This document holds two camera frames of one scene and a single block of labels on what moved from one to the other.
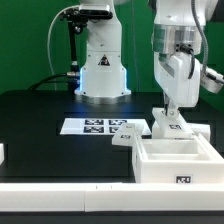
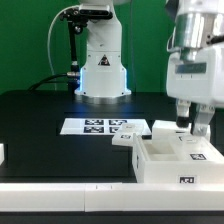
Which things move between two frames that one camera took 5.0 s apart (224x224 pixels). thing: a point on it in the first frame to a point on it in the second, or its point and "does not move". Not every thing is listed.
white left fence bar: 2,153 does not move
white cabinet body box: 176,161 does not move
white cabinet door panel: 165,127 to 193,148
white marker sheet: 102,125 does not move
